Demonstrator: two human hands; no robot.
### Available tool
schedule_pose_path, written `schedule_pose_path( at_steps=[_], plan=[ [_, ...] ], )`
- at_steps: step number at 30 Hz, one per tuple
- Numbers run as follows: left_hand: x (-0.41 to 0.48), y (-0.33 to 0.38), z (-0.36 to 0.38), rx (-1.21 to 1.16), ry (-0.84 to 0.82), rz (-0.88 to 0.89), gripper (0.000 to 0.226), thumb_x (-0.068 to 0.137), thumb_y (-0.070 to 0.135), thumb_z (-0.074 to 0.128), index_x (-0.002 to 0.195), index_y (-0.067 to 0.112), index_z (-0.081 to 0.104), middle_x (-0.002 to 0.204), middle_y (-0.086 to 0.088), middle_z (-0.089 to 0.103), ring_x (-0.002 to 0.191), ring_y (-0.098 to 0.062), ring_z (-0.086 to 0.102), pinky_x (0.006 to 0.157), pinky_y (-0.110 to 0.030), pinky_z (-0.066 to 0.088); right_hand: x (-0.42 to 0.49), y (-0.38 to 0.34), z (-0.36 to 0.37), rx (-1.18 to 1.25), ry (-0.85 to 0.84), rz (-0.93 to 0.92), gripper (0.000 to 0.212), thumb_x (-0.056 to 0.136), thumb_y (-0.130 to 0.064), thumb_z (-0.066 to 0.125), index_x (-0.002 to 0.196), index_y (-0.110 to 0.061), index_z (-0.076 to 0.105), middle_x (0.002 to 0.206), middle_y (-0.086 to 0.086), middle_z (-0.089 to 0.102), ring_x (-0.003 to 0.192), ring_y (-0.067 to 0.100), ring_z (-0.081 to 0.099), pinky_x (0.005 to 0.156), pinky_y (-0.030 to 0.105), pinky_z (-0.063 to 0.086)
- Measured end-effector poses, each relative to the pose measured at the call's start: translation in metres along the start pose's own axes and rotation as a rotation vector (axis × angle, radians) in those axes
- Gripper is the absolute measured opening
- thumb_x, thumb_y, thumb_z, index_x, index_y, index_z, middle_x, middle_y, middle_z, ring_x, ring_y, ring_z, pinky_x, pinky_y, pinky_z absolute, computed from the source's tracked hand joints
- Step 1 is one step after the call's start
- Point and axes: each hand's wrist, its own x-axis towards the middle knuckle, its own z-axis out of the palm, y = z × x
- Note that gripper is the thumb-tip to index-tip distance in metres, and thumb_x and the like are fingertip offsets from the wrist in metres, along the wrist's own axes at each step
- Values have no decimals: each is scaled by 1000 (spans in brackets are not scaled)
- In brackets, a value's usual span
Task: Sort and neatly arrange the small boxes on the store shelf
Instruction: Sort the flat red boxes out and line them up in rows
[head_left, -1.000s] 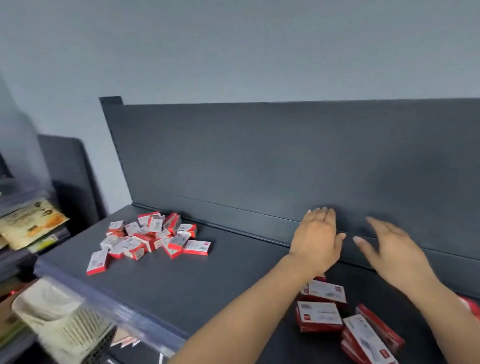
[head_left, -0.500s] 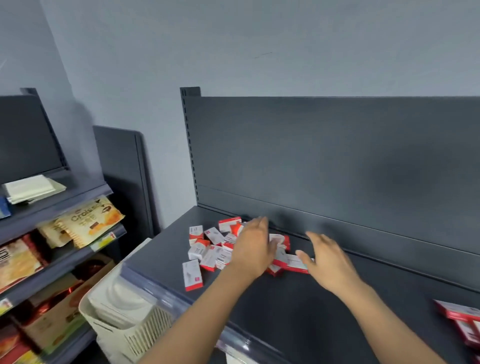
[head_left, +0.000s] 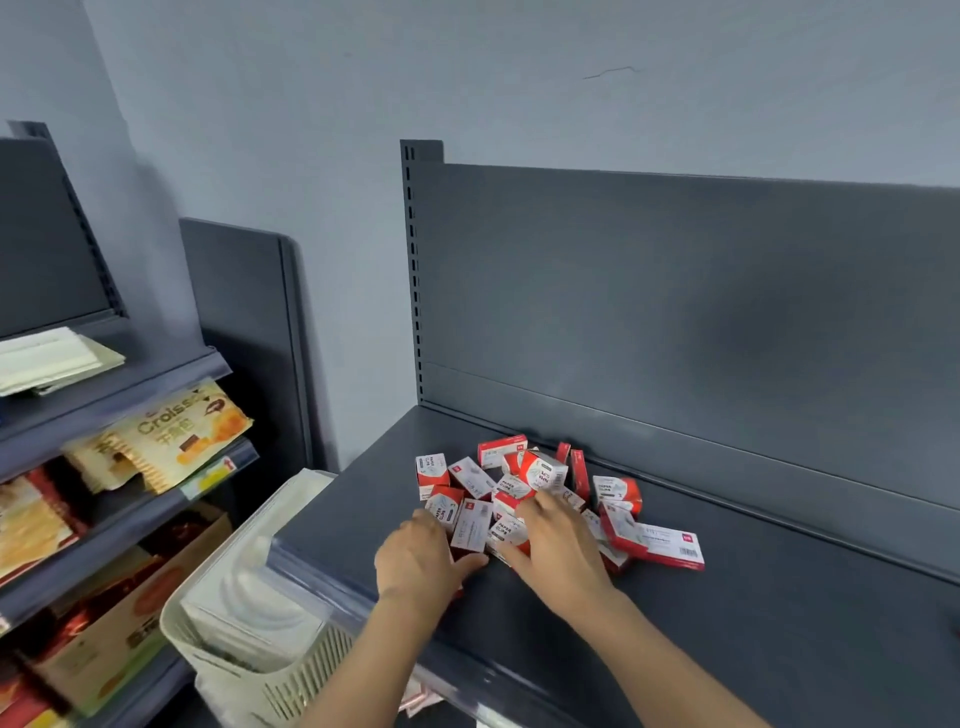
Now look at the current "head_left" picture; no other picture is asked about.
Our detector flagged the person's left hand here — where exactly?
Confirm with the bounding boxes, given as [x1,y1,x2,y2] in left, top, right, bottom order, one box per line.
[374,508,490,603]

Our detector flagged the person's right hand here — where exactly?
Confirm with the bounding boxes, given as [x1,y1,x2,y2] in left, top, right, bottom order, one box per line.
[495,489,618,618]

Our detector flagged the small red white carton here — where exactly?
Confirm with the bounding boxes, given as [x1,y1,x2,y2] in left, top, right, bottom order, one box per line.
[451,498,495,557]

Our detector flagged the person's left forearm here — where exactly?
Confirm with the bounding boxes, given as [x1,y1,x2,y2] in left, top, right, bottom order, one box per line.
[298,588,463,728]

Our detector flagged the person's right forearm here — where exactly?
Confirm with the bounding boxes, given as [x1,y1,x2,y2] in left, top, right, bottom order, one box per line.
[561,587,772,728]

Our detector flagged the pile of red white boxes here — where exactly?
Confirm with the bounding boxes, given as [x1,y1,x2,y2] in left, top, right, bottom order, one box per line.
[414,433,706,575]

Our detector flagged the pink white packet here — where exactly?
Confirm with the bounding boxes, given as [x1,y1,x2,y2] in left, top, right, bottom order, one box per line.
[397,673,445,715]

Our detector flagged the white packets in basket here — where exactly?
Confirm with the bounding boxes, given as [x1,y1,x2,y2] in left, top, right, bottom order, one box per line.
[180,517,325,670]

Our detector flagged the white plastic basket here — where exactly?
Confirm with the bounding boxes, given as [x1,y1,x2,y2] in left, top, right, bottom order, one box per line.
[159,468,360,728]

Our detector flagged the dark grey shelf unit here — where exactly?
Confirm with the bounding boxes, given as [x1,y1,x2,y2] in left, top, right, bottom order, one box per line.
[268,138,960,728]

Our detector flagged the shelf price label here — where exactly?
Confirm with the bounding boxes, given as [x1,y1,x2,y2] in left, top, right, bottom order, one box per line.
[180,454,238,501]

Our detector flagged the yellow croissant snack packet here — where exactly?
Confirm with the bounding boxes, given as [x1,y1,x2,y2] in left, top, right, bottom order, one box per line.
[112,380,255,497]

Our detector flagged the dark grey leaning panel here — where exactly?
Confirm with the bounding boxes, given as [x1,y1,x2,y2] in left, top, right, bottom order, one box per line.
[178,217,318,481]

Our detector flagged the brown cardboard display box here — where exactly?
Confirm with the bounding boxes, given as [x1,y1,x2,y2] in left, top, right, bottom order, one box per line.
[21,506,234,719]

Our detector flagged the beige snack packet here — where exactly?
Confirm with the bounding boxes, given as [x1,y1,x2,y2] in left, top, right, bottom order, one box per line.
[63,430,142,495]

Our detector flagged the orange red snack packets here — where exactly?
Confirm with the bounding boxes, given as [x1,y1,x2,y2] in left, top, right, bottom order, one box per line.
[0,466,90,588]

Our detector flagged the stack of white flat packets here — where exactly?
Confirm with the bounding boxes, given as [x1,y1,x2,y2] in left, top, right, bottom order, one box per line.
[0,326,127,398]

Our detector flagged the grey stocked shelf rack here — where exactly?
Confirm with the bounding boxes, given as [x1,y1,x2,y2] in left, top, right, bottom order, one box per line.
[0,120,261,728]

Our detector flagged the clear plastic shelf rail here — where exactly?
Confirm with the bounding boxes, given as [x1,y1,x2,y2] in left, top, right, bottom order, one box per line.
[268,534,481,728]

